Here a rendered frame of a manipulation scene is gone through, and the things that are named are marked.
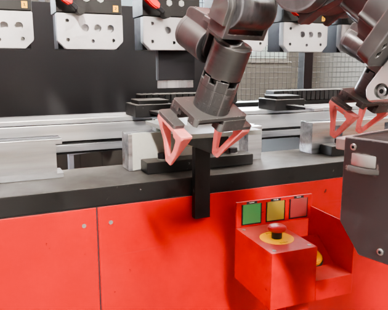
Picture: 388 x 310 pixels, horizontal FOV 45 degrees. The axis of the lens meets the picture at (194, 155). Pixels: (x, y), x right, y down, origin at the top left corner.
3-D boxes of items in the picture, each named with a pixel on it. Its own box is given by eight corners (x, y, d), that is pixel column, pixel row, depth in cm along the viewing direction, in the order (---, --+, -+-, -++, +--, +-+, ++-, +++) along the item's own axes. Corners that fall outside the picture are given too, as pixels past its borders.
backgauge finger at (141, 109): (152, 123, 125) (152, 104, 124) (125, 114, 148) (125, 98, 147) (193, 121, 130) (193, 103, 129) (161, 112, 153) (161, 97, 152)
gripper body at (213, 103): (169, 107, 71) (182, 63, 67) (219, 104, 77) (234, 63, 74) (193, 131, 67) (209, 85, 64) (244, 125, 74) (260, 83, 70)
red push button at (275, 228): (273, 245, 97) (273, 229, 96) (263, 238, 100) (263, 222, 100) (289, 242, 98) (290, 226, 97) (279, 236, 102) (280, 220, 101)
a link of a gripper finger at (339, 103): (314, 128, 101) (333, 90, 96) (334, 126, 105) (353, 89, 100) (337, 146, 97) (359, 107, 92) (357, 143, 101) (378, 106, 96)
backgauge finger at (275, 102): (302, 115, 144) (303, 99, 143) (257, 108, 168) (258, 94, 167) (333, 114, 149) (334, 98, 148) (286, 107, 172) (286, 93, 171)
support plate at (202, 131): (185, 139, 96) (185, 134, 96) (145, 124, 119) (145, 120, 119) (261, 134, 103) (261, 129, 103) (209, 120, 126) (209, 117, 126)
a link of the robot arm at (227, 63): (233, 44, 62) (262, 45, 66) (203, 23, 66) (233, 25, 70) (217, 90, 66) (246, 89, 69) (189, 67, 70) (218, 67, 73)
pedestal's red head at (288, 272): (270, 310, 93) (273, 224, 90) (234, 277, 108) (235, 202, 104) (351, 293, 100) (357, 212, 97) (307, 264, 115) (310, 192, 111)
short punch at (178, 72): (158, 88, 120) (158, 50, 118) (156, 88, 122) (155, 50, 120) (194, 87, 124) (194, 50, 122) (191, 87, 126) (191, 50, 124)
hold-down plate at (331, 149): (331, 156, 137) (332, 146, 137) (319, 153, 142) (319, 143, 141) (406, 149, 149) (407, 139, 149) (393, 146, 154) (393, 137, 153)
